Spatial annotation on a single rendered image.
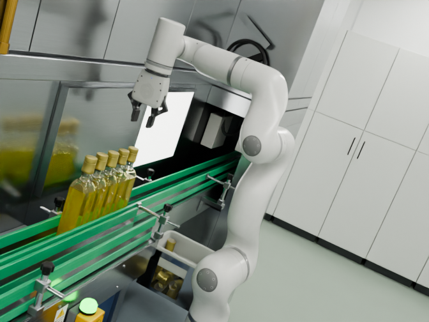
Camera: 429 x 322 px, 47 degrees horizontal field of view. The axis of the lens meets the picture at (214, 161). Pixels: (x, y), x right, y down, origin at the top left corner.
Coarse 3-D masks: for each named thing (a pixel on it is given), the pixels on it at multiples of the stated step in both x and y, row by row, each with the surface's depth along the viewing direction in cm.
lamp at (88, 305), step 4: (84, 300) 126; (88, 300) 126; (92, 300) 126; (80, 304) 125; (84, 304) 125; (88, 304) 125; (92, 304) 125; (96, 304) 126; (80, 308) 125; (84, 308) 124; (88, 308) 124; (92, 308) 125; (96, 308) 126; (80, 312) 125; (84, 312) 124; (88, 312) 125; (92, 312) 125
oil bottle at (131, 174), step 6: (126, 168) 157; (126, 174) 156; (132, 174) 158; (132, 180) 159; (126, 186) 157; (132, 186) 161; (126, 192) 159; (126, 198) 161; (120, 204) 159; (126, 204) 163
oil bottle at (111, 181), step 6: (102, 174) 146; (108, 174) 147; (108, 180) 146; (114, 180) 148; (108, 186) 146; (114, 186) 149; (108, 192) 147; (108, 198) 149; (102, 204) 147; (108, 204) 150; (102, 210) 148; (108, 210) 152; (102, 216) 150
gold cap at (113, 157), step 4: (108, 152) 145; (112, 152) 145; (116, 152) 147; (112, 156) 145; (116, 156) 145; (108, 160) 145; (112, 160) 145; (116, 160) 146; (108, 164) 145; (112, 164) 146
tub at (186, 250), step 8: (168, 232) 183; (176, 232) 186; (160, 240) 178; (176, 240) 185; (184, 240) 184; (192, 240) 183; (160, 248) 170; (176, 248) 185; (184, 248) 184; (192, 248) 183; (200, 248) 182; (208, 248) 182; (176, 256) 168; (184, 256) 184; (192, 256) 183; (200, 256) 182; (192, 264) 166
